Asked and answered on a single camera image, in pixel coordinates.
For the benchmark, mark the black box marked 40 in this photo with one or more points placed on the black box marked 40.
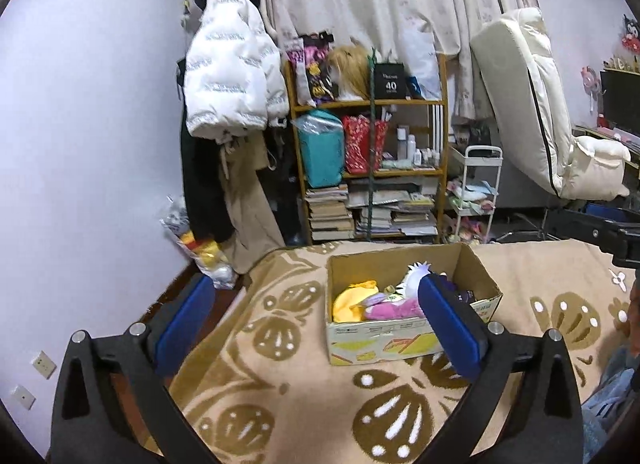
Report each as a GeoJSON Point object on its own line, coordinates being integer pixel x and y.
{"type": "Point", "coordinates": [392, 82]}

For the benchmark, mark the beige patterned blanket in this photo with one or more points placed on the beige patterned blanket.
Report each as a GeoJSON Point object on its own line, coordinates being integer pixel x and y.
{"type": "Point", "coordinates": [300, 394]}

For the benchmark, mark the white wall socket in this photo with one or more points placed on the white wall socket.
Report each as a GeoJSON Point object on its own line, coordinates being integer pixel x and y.
{"type": "Point", "coordinates": [23, 397]}
{"type": "Point", "coordinates": [43, 364]}

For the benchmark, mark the teal bag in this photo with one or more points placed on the teal bag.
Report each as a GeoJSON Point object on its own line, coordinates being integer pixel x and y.
{"type": "Point", "coordinates": [322, 154]}

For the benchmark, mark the black monitor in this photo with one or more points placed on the black monitor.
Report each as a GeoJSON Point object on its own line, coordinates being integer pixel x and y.
{"type": "Point", "coordinates": [620, 99]}

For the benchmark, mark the blonde wig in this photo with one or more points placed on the blonde wig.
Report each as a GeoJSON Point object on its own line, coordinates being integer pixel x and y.
{"type": "Point", "coordinates": [350, 72]}

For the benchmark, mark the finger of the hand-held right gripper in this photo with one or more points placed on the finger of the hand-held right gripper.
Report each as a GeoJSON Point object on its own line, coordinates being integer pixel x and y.
{"type": "Point", "coordinates": [607, 212]}
{"type": "Point", "coordinates": [570, 226]}

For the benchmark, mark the purple printed packet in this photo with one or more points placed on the purple printed packet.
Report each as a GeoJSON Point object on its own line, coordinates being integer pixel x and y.
{"type": "Point", "coordinates": [315, 74]}

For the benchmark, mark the printed cardboard box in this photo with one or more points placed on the printed cardboard box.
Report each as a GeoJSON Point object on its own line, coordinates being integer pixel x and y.
{"type": "Point", "coordinates": [370, 334]}

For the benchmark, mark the stack of books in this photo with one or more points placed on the stack of books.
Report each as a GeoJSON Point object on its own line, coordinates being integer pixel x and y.
{"type": "Point", "coordinates": [327, 214]}

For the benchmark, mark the white and purple plush doll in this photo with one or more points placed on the white and purple plush doll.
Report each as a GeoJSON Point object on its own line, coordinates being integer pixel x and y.
{"type": "Point", "coordinates": [415, 276]}

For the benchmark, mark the pink fan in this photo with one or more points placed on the pink fan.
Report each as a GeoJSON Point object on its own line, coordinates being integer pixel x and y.
{"type": "Point", "coordinates": [592, 79]}

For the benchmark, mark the white utility cart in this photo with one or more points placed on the white utility cart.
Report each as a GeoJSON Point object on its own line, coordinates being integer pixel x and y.
{"type": "Point", "coordinates": [482, 150]}

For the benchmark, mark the pink plush toy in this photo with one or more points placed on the pink plush toy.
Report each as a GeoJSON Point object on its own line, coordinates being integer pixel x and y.
{"type": "Point", "coordinates": [395, 309]}

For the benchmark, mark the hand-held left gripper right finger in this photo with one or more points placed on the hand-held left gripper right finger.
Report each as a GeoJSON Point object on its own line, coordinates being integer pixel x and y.
{"type": "Point", "coordinates": [450, 329]}

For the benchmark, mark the pile of papers and magazines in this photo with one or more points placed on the pile of papers and magazines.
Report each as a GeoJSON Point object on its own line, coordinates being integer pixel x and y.
{"type": "Point", "coordinates": [405, 209]}

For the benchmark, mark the small black box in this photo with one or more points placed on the small black box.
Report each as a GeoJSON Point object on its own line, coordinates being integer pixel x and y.
{"type": "Point", "coordinates": [465, 296]}

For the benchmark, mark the white puffer jacket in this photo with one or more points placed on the white puffer jacket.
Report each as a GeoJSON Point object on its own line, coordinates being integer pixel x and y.
{"type": "Point", "coordinates": [225, 74]}

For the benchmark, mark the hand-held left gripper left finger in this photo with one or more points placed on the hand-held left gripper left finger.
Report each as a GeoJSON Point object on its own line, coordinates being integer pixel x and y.
{"type": "Point", "coordinates": [182, 326]}

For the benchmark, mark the blue fluffy cloth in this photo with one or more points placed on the blue fluffy cloth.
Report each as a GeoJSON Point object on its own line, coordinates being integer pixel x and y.
{"type": "Point", "coordinates": [610, 404]}

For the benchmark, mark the black hanging garment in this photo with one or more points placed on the black hanging garment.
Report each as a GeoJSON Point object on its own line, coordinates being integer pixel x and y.
{"type": "Point", "coordinates": [205, 194]}

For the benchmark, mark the plastic bag of plush toys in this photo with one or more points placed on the plastic bag of plush toys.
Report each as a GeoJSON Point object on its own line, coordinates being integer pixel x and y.
{"type": "Point", "coordinates": [210, 254]}

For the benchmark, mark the cream recliner chair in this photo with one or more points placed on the cream recliner chair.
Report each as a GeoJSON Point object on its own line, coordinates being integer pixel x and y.
{"type": "Point", "coordinates": [520, 84]}

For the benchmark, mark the yellow dog plush toy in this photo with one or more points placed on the yellow dog plush toy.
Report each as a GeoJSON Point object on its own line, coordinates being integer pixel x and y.
{"type": "Point", "coordinates": [345, 306]}

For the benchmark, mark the translucent plastic bag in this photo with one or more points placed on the translucent plastic bag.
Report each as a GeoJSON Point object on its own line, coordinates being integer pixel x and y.
{"type": "Point", "coordinates": [422, 64]}

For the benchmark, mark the beige hanging garment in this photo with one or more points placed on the beige hanging garment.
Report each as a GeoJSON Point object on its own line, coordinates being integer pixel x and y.
{"type": "Point", "coordinates": [250, 214]}

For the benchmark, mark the red gift bag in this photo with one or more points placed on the red gift bag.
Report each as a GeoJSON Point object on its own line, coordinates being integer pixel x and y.
{"type": "Point", "coordinates": [357, 144]}

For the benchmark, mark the wooden shelf unit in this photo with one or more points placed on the wooden shelf unit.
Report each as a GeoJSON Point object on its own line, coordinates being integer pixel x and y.
{"type": "Point", "coordinates": [400, 103]}

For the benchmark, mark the row of toiletry bottles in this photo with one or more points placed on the row of toiletry bottles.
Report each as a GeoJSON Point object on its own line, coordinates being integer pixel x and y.
{"type": "Point", "coordinates": [417, 152]}

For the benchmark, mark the black character wall decoration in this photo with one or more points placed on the black character wall decoration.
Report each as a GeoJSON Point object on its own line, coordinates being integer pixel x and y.
{"type": "Point", "coordinates": [631, 32]}

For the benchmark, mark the green pole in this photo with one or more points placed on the green pole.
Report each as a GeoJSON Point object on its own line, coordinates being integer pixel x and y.
{"type": "Point", "coordinates": [372, 154]}

